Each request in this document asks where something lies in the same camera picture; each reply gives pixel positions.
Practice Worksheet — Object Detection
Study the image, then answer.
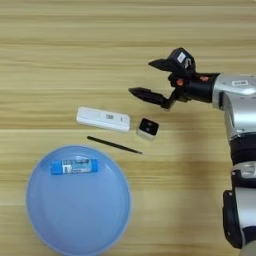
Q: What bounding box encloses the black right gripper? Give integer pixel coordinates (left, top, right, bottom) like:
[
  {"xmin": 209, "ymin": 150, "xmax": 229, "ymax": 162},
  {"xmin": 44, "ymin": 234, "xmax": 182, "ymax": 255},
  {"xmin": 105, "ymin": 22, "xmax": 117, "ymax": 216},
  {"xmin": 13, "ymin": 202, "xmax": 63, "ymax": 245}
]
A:
[{"xmin": 128, "ymin": 58, "xmax": 221, "ymax": 111}]

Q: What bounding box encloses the white rectangular plastic device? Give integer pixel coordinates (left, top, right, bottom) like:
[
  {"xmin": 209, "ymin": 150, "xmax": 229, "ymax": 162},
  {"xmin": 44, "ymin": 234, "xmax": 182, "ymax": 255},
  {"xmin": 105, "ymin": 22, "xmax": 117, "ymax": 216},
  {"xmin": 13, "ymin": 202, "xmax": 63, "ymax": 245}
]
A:
[{"xmin": 75, "ymin": 106, "xmax": 132, "ymax": 134}]

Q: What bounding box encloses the round blue plate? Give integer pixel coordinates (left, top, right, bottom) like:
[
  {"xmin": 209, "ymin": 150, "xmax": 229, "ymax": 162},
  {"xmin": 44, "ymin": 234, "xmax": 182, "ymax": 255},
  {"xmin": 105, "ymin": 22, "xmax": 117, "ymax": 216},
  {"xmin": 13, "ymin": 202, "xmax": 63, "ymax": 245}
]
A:
[{"xmin": 25, "ymin": 144, "xmax": 132, "ymax": 256}]

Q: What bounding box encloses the thin black stick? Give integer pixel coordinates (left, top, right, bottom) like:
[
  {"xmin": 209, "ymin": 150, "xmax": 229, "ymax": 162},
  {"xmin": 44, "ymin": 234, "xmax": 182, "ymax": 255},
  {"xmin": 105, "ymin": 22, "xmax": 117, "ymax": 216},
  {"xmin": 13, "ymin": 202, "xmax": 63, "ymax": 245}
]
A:
[{"xmin": 86, "ymin": 135, "xmax": 144, "ymax": 156}]

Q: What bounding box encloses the small black and white cube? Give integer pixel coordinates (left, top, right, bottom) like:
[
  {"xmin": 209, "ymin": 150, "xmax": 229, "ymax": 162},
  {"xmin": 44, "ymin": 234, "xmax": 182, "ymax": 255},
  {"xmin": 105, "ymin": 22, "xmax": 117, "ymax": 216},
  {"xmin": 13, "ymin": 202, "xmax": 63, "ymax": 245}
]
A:
[{"xmin": 135, "ymin": 117, "xmax": 161, "ymax": 142}]

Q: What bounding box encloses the black box with white label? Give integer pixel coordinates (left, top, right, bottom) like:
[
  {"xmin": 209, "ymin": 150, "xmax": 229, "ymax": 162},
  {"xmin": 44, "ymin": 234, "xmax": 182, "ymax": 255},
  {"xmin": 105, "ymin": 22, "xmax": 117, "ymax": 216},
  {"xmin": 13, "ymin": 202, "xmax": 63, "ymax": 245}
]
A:
[{"xmin": 166, "ymin": 47, "xmax": 197, "ymax": 74}]

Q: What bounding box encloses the blue glue stick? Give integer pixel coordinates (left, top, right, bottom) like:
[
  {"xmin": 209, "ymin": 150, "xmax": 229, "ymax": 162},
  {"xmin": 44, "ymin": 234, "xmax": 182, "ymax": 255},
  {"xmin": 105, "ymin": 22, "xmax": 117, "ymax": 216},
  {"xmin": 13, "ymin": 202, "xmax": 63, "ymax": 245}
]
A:
[{"xmin": 49, "ymin": 157, "xmax": 100, "ymax": 176}]

